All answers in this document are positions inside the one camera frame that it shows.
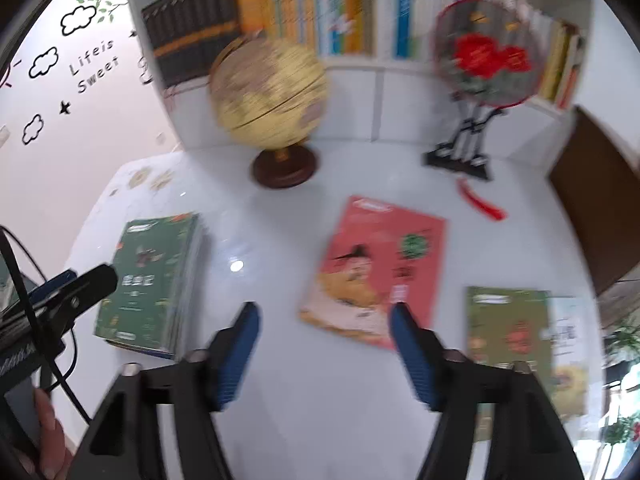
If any row of orange yellow books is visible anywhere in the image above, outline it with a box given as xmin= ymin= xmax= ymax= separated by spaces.
xmin=235 ymin=0 xmax=374 ymax=59

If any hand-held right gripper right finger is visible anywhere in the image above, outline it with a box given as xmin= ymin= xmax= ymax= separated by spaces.
xmin=389 ymin=301 xmax=586 ymax=480

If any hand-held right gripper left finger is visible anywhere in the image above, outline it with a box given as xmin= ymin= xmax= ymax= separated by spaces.
xmin=65 ymin=301 xmax=262 ymax=480

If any row of dark books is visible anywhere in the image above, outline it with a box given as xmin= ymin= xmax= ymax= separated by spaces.
xmin=141 ymin=0 xmax=241 ymax=89

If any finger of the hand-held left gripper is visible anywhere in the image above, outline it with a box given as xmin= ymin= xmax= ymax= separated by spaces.
xmin=25 ymin=269 xmax=78 ymax=311
xmin=42 ymin=263 xmax=120 ymax=321

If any row of pale slanted books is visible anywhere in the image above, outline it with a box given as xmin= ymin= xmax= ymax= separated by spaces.
xmin=520 ymin=5 xmax=589 ymax=111

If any row of white blue books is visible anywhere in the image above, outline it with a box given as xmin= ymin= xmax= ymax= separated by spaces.
xmin=382 ymin=0 xmax=481 ymax=61

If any green long leaf potted plant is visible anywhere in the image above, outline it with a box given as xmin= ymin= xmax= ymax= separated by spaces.
xmin=602 ymin=324 xmax=640 ymax=361

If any potted plant with red flowers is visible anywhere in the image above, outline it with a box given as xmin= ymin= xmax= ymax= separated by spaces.
xmin=602 ymin=410 xmax=640 ymax=449

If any black lettering wall decal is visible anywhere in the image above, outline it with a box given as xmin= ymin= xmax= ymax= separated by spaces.
xmin=65 ymin=39 xmax=121 ymax=95

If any pale rabbit cover book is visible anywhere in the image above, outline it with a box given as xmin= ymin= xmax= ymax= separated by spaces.
xmin=544 ymin=296 xmax=592 ymax=424

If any person's left hand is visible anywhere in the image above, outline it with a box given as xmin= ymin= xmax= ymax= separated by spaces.
xmin=31 ymin=387 xmax=76 ymax=480

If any green insect book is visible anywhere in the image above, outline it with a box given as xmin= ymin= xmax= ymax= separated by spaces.
xmin=94 ymin=211 xmax=207 ymax=360

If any thin black cable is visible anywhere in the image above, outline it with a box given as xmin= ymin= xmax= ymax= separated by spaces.
xmin=0 ymin=225 xmax=79 ymax=394

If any green flower print book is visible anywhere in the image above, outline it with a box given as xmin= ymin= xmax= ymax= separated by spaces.
xmin=465 ymin=286 xmax=556 ymax=444

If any black cloud wall decal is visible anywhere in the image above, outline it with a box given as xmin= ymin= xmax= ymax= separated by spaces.
xmin=60 ymin=4 xmax=97 ymax=36
xmin=27 ymin=46 xmax=59 ymax=79
xmin=21 ymin=114 xmax=45 ymax=145

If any thick black cable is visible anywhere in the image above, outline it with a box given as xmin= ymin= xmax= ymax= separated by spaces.
xmin=0 ymin=232 xmax=94 ymax=424

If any pink poet cover book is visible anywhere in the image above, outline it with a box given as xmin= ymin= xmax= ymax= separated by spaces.
xmin=298 ymin=195 xmax=448 ymax=352

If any brown wooden cabinet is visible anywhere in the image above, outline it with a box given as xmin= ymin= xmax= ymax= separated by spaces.
xmin=547 ymin=105 xmax=640 ymax=295

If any red tassel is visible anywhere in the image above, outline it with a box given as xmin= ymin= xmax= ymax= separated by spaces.
xmin=457 ymin=177 xmax=509 ymax=222

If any round red flower fan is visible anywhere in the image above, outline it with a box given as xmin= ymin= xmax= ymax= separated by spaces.
xmin=431 ymin=0 xmax=544 ymax=109

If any yellow desk globe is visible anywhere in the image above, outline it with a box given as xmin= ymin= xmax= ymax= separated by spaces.
xmin=208 ymin=35 xmax=331 ymax=190

